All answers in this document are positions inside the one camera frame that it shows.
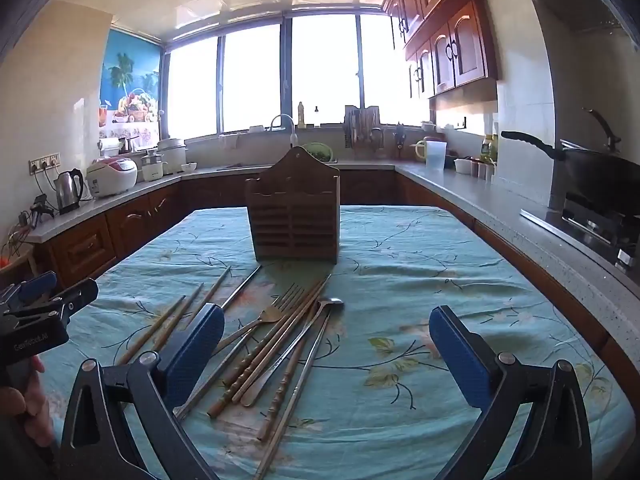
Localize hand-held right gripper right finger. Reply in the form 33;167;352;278
428;305;593;480

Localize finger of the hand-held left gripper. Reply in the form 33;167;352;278
0;271;58;311
2;278;99;328

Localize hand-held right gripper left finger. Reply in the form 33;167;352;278
59;302;226;480

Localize metal chopstick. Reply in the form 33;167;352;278
220;265;263;312
254;309;333;480
174;322;266;420

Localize brass fork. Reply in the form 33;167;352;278
215;282;307;353

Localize metal spoon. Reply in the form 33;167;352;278
240;296;346;407

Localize wooden utensil holder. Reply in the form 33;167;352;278
245;145;341;264

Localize person's left hand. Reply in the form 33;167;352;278
0;356;56;449

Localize kitchen counter with wooden cabinets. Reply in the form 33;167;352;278
25;160;640;396

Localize small black gadget stand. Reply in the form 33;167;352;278
30;194;55;221

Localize steel electric kettle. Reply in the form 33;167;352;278
53;168;85;215

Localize teal floral tablecloth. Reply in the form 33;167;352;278
42;205;628;480

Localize white and red rice cooker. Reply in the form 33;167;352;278
86;156;138;198

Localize small white steamer pot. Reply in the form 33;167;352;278
141;149;168;182

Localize large white cooker pot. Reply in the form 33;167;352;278
157;137;188;173

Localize gas stove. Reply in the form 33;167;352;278
520;195;640;281

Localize white condiment containers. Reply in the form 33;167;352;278
454;157;496;181

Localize black wok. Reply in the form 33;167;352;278
501;130;640;211

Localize curved sink faucet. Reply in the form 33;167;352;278
270;114;299;148

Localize knife and utensil rack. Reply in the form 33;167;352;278
344;105;382;150

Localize kitchen window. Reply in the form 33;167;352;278
162;10;433;141

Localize wooden upper cabinets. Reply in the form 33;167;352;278
382;0;506;101

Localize wall socket strip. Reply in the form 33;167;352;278
28;152;62;176

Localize clear pitcher with green handle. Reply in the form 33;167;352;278
415;139;447;170

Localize tropical fruit wall poster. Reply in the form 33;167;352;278
98;29;163;138

